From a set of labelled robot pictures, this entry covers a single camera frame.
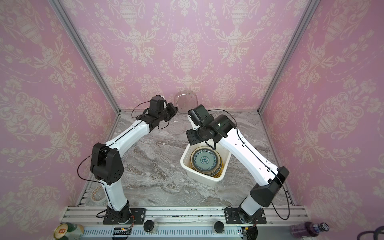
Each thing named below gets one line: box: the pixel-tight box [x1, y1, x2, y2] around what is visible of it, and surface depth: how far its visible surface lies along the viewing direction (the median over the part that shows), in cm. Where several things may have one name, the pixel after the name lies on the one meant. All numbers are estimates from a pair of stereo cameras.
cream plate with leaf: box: [190, 146, 222, 175], surface depth 88 cm
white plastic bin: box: [180, 141, 232, 187], surface depth 76 cm
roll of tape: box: [91, 185, 107, 202], surface depth 83 cm
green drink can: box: [53, 222, 84, 240], surface depth 65 cm
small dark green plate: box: [192, 148, 218, 172], surface depth 89 cm
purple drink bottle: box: [290, 221, 330, 238], surface depth 60 cm
